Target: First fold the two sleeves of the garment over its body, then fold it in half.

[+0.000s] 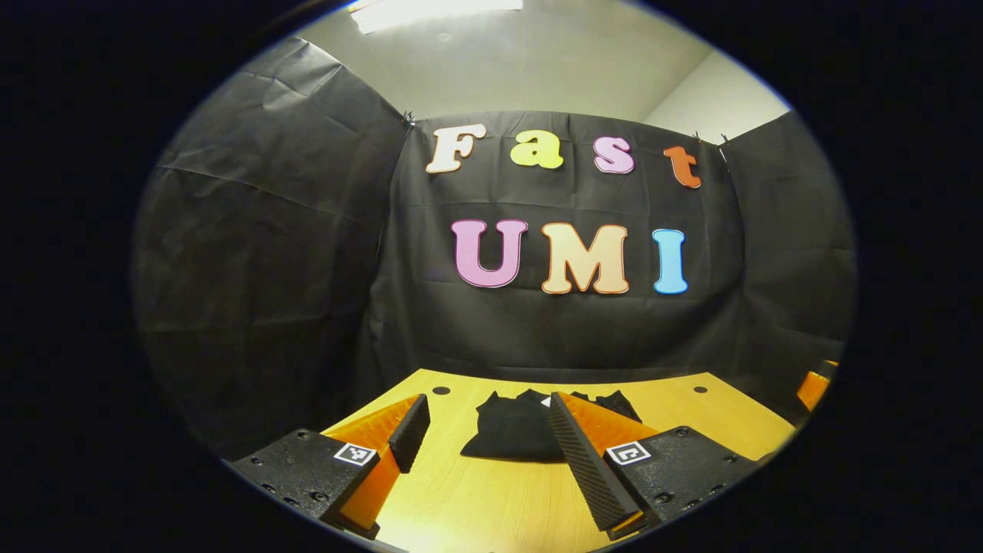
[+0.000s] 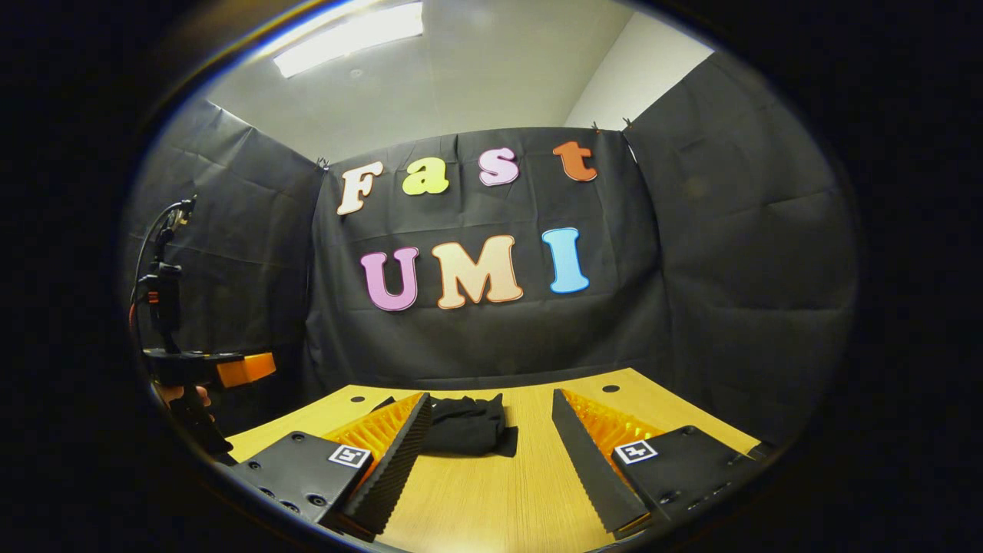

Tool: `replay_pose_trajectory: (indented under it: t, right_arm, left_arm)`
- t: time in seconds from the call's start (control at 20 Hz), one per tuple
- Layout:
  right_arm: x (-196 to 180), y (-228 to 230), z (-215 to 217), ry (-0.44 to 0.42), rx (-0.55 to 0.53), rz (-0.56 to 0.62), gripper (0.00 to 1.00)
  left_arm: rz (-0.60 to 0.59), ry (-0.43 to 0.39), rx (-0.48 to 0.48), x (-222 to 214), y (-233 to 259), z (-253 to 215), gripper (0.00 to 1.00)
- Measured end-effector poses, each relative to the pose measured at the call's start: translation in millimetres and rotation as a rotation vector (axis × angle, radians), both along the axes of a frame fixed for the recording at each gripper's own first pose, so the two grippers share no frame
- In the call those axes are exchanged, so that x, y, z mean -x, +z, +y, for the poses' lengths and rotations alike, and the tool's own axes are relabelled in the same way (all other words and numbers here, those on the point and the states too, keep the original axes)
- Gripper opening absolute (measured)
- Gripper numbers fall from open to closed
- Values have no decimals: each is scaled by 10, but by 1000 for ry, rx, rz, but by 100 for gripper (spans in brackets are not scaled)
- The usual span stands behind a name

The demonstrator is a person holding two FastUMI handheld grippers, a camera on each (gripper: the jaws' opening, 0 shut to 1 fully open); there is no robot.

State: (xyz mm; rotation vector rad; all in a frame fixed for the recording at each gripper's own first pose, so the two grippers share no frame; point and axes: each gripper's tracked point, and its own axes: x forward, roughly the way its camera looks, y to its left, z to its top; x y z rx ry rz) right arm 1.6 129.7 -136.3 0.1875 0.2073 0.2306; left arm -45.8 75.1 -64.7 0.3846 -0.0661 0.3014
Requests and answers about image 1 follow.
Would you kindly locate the black backdrop cloth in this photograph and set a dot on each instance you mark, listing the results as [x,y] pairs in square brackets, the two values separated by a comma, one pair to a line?
[307,269]

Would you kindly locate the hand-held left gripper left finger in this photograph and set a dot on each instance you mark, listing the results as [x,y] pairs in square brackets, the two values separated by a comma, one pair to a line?
[409,434]

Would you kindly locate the black button shirt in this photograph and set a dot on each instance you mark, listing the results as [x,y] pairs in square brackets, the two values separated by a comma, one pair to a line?
[511,434]

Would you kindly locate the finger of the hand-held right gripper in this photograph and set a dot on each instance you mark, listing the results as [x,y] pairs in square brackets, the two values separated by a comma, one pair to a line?
[815,386]

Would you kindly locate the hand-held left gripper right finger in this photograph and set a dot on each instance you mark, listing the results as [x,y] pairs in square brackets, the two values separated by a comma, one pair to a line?
[591,472]

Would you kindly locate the ceiling light panel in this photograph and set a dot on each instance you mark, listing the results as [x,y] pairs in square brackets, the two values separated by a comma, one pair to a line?
[430,11]

